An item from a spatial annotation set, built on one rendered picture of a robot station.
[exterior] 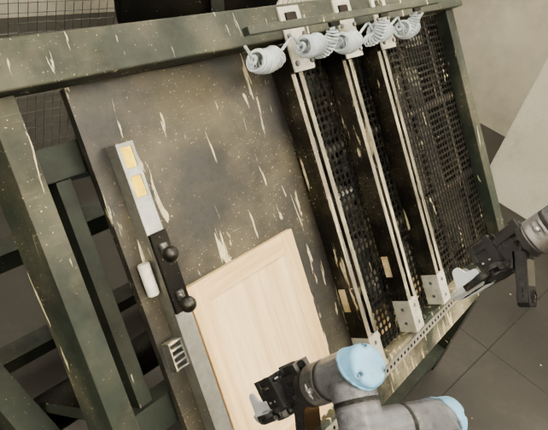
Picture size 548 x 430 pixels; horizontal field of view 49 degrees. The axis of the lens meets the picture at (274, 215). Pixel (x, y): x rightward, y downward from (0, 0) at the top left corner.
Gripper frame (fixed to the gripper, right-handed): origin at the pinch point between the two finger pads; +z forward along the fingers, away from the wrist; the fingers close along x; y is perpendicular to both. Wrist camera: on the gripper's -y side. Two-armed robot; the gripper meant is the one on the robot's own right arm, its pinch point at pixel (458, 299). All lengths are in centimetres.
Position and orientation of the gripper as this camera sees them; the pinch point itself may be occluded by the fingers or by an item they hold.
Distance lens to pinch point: 136.6
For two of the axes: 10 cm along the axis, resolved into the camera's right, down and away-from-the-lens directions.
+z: -6.3, 5.8, 5.1
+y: -3.7, -8.1, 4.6
